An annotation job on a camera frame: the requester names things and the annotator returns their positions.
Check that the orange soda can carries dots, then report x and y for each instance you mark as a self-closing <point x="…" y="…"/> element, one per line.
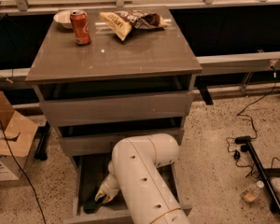
<point x="79" y="20"/>

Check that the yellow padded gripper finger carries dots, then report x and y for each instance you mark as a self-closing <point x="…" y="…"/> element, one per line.
<point x="103" y="198"/>

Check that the green yellow sponge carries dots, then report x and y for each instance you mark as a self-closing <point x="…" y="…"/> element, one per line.
<point x="91" y="205"/>

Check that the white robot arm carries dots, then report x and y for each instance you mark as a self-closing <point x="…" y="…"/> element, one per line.
<point x="133" y="173"/>

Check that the black table leg left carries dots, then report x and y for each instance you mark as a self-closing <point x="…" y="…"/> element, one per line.
<point x="42" y="136"/>

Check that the white bowl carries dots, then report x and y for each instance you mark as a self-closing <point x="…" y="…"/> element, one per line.
<point x="63" y="18"/>

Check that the cardboard box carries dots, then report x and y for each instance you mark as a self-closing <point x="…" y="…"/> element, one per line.
<point x="17" y="134"/>

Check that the clear plastic bottle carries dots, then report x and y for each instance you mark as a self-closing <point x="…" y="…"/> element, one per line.
<point x="252" y="191"/>

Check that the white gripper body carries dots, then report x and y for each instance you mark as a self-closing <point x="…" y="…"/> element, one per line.
<point x="109" y="188"/>

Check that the grey drawer cabinet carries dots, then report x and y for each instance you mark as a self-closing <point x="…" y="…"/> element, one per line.
<point x="146" y="62"/>

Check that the grey open bottom drawer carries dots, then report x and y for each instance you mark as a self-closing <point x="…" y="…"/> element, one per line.
<point x="92" y="169"/>

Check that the grey top drawer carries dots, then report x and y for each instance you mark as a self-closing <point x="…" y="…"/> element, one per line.
<point x="61" y="113"/>

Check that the grey middle drawer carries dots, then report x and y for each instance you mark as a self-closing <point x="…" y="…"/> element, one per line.
<point x="104" y="143"/>

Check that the black metal stand leg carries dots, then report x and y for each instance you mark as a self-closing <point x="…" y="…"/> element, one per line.
<point x="275" y="202"/>

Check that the chip bag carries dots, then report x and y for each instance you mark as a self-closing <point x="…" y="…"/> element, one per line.
<point x="123" y="21"/>

